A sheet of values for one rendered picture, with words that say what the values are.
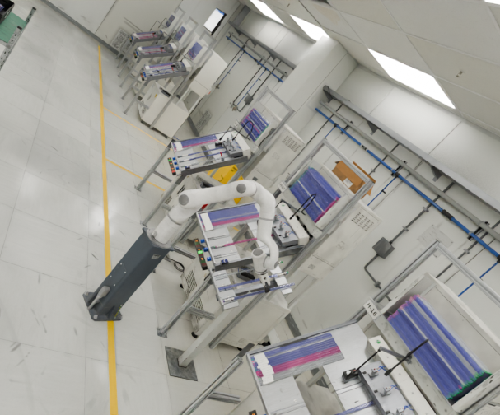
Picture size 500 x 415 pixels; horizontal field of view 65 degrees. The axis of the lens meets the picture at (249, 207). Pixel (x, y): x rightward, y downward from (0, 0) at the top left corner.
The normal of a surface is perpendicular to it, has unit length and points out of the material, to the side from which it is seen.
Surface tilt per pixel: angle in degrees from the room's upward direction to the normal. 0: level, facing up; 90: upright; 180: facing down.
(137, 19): 90
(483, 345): 90
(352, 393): 44
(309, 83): 90
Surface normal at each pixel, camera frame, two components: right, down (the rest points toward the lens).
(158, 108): 0.31, 0.54
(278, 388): -0.04, -0.81
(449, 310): -0.70, -0.42
